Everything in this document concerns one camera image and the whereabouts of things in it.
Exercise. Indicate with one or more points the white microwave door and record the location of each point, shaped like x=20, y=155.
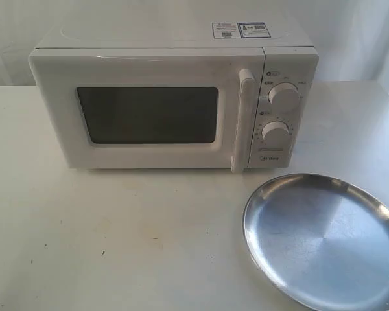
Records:
x=151, y=108

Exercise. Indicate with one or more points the white microwave oven body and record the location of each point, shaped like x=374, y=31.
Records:
x=288, y=58

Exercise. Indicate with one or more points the lower white control knob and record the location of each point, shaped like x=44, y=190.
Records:
x=276, y=134

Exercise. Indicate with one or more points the white control knob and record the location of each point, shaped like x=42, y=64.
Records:
x=284, y=96
x=276, y=134

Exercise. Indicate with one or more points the upper white control knob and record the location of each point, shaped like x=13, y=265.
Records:
x=284, y=96

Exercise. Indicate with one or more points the blue white label sticker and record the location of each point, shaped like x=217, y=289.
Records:
x=243, y=30

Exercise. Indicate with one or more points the round stainless steel plate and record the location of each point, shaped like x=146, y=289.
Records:
x=321, y=241

